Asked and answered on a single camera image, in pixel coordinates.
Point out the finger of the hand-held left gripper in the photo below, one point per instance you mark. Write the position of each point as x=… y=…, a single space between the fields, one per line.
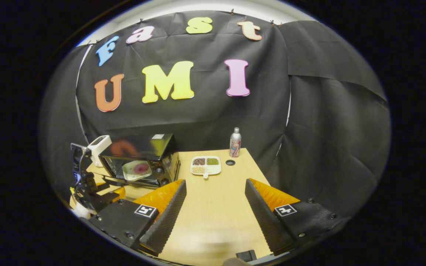
x=119 y=193

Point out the silver printed spray bottle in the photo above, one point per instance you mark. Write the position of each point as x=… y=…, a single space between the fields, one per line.
x=235 y=144

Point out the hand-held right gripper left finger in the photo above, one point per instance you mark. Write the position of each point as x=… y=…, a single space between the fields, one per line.
x=166 y=218

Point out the white power strip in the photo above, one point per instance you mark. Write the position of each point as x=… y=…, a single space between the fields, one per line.
x=98 y=146

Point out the white square plate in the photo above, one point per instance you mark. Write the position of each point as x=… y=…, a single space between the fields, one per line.
x=128 y=173

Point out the black round table grommet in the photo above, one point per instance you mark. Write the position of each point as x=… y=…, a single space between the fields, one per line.
x=230 y=162

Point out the pile of dark red beans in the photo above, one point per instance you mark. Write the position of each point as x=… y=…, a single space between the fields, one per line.
x=199 y=161

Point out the black electric oven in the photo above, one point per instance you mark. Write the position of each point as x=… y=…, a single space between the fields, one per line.
x=166 y=155

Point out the white compartment tray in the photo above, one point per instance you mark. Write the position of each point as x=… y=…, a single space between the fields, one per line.
x=212 y=170

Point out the pile of yellow soybeans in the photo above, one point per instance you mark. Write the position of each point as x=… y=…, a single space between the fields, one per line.
x=198 y=170

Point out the pink round ham slice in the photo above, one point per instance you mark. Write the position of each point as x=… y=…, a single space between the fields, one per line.
x=141 y=169

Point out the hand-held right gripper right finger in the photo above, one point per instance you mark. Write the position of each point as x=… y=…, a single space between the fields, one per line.
x=262 y=218

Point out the pile of green beans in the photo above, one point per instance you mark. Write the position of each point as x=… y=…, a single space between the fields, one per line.
x=212 y=161

